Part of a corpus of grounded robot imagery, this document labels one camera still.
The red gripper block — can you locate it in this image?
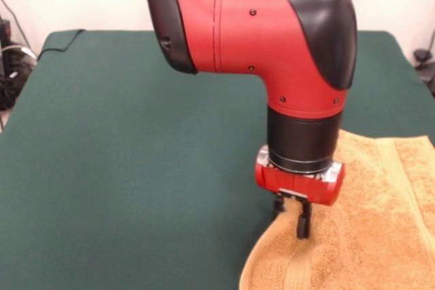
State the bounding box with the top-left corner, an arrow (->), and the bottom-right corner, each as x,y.
254,145 -> 346,239

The tan terry towel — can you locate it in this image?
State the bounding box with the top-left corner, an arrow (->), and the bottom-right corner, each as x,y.
237,129 -> 435,290

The dark green tablecloth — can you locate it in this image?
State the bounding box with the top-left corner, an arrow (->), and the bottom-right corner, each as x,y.
0,29 -> 435,290

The black power adapter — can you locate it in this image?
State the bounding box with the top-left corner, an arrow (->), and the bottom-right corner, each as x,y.
413,49 -> 432,64

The black and red power strip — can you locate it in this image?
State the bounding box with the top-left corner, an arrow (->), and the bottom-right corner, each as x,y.
0,18 -> 13,38

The black device with cables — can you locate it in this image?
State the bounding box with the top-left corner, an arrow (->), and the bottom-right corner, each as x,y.
419,65 -> 435,98

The tangled black cable bundle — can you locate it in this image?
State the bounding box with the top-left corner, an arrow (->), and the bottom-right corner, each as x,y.
0,0 -> 38,134

